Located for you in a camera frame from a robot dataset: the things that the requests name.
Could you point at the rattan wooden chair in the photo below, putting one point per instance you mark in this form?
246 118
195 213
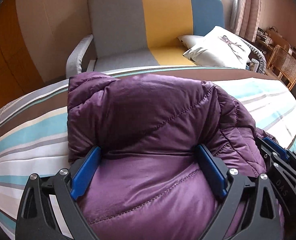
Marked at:
282 66

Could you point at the cluttered desk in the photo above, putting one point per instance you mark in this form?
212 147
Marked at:
266 40

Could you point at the right patterned curtain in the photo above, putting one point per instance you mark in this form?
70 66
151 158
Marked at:
244 19

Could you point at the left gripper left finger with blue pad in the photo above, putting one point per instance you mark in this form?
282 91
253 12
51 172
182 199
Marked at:
36 218

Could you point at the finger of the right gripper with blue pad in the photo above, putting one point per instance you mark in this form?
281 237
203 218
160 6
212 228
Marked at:
277 148

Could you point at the striped bed sheet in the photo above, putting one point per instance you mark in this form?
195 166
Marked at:
34 132

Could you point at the grey yellow blue sofa chair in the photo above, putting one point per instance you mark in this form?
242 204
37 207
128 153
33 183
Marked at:
144 33

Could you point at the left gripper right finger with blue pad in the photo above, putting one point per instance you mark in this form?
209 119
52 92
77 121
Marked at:
252 198

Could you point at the purple quilted down jacket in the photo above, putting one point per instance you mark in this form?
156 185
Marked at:
148 184

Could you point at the white deer print pillow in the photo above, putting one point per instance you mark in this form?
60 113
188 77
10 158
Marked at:
219 48

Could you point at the wooden wardrobe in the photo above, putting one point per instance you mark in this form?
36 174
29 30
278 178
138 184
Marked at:
18 74

